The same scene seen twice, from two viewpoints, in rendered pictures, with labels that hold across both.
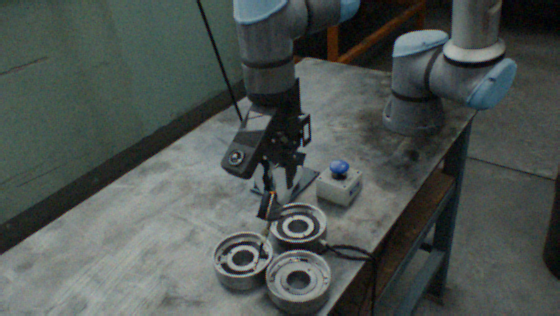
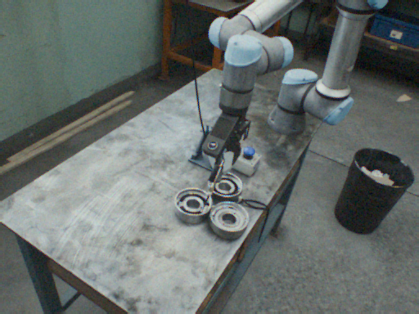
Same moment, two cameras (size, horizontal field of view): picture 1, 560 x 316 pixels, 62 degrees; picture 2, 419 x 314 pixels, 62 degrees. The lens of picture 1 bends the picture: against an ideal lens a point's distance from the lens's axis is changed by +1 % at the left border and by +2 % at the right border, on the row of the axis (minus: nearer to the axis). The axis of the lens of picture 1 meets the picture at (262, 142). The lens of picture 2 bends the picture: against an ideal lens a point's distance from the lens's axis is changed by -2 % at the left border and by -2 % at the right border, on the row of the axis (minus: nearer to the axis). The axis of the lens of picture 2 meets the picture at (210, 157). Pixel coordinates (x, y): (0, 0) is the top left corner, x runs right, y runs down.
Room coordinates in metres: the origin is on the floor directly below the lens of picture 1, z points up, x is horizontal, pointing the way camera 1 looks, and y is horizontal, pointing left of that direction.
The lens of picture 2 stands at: (-0.08, 0.22, 1.54)
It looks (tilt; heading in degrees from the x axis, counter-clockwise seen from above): 38 degrees down; 344
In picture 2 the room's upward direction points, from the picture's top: 9 degrees clockwise
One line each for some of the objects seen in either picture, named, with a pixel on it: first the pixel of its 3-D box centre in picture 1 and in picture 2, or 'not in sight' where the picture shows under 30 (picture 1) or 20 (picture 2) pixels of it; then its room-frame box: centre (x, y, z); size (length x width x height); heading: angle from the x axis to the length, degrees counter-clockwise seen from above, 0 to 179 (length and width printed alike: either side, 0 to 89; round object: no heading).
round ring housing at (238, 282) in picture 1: (243, 261); (192, 206); (0.58, 0.06, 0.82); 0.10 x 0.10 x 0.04
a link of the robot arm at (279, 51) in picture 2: (311, 0); (263, 53); (0.69, -0.10, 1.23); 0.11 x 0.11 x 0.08; 33
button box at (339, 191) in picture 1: (340, 182); (247, 160); (0.77, -0.15, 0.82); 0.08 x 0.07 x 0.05; 139
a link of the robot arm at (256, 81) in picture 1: (267, 73); (234, 94); (0.62, -0.02, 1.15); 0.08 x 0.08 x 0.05
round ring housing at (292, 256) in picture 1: (298, 283); (228, 221); (0.52, -0.03, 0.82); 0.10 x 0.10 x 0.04
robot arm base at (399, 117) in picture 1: (414, 104); (289, 114); (1.01, -0.39, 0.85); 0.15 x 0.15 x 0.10
